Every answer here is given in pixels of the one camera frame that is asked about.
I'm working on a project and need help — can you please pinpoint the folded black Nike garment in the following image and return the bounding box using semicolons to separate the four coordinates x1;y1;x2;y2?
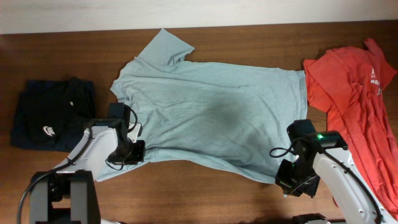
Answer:
11;78;96;152

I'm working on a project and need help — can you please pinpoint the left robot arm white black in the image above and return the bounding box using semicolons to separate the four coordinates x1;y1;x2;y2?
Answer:
23;118;145;224

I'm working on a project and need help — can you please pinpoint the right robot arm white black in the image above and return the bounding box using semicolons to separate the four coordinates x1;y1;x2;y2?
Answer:
275;131;397;224

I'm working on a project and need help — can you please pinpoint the red t-shirt with print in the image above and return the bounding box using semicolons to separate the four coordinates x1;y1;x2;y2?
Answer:
303;39;397;218

